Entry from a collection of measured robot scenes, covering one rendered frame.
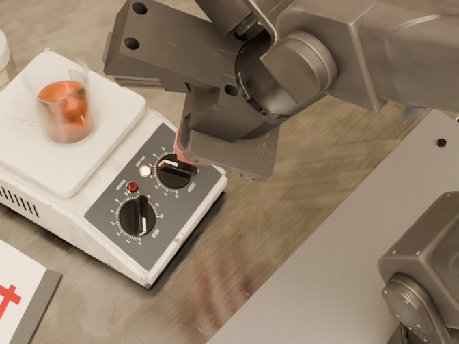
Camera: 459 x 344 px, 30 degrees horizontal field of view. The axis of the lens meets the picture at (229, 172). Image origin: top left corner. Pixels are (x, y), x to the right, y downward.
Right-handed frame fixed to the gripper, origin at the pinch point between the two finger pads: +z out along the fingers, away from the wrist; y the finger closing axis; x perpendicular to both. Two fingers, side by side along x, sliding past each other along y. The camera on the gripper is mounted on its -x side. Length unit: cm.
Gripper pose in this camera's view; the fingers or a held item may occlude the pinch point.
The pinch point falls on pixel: (192, 137)
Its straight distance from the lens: 68.1
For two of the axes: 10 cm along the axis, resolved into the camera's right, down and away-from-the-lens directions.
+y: -1.6, 9.3, -3.4
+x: 8.9, 2.8, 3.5
